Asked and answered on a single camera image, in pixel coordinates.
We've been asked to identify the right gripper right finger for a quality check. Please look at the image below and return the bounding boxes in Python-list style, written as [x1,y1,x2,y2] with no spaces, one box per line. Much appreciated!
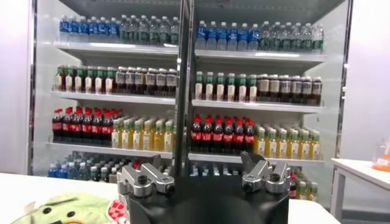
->
[239,150,292,195]

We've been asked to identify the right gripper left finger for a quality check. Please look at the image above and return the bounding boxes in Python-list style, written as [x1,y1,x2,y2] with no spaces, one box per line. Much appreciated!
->
[116,154,176,198]

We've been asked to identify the light green t-shirt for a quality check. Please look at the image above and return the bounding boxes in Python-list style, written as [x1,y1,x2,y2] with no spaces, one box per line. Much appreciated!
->
[10,193,130,224]

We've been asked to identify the yellow juice bottle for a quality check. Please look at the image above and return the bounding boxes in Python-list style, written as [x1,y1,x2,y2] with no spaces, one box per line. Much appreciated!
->
[163,121,174,153]
[299,130,311,160]
[153,121,165,152]
[288,129,300,159]
[255,127,268,158]
[277,128,289,159]
[267,127,278,158]
[121,119,132,150]
[111,119,121,149]
[310,130,322,161]
[307,181,319,202]
[142,120,153,151]
[132,120,143,150]

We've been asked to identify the red-capped cola bottle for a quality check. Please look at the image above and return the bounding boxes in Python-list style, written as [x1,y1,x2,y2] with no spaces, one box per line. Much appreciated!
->
[191,114,202,153]
[62,107,73,143]
[82,108,93,144]
[212,116,224,154]
[233,118,244,155]
[92,109,103,145]
[223,117,234,155]
[72,108,83,144]
[202,115,213,153]
[288,173,298,199]
[244,120,255,155]
[52,108,63,142]
[102,111,113,146]

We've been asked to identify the white cooler shelf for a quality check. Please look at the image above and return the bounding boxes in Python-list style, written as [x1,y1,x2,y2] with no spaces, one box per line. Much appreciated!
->
[45,141,174,159]
[188,152,325,167]
[53,41,180,57]
[50,90,177,106]
[194,49,328,63]
[191,99,325,114]

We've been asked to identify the green-label clear water bottle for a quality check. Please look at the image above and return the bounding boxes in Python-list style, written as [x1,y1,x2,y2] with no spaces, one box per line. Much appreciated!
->
[138,15,149,45]
[119,14,129,44]
[281,22,292,52]
[128,15,139,44]
[159,16,170,46]
[259,21,271,52]
[68,163,79,180]
[149,15,160,46]
[77,162,89,180]
[271,21,282,52]
[169,16,180,46]
[291,23,303,52]
[302,23,313,53]
[312,23,324,53]

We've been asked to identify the dark bottle beige label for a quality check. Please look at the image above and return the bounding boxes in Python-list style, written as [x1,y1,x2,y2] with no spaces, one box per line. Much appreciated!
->
[269,74,280,104]
[258,74,270,103]

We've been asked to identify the dark bottle blue-white label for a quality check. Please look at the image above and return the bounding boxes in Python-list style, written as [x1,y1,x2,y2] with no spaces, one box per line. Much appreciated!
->
[115,66,127,94]
[280,74,291,105]
[135,67,146,96]
[301,75,312,106]
[166,68,177,97]
[126,66,136,95]
[291,75,302,105]
[145,68,157,96]
[311,76,323,107]
[156,68,167,97]

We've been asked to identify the white beverage cooler cabinet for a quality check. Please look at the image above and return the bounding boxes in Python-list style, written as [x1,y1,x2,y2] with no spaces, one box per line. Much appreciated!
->
[29,0,186,183]
[182,0,354,208]

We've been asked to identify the white side table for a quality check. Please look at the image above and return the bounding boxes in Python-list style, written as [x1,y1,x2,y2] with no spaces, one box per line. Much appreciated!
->
[330,157,390,223]

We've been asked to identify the glass cooler door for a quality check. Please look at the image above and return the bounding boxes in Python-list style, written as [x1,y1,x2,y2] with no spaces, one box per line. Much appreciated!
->
[304,0,354,211]
[27,0,62,177]

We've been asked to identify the glass beaker orange contents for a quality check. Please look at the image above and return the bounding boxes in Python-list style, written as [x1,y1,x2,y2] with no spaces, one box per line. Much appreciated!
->
[372,136,390,172]

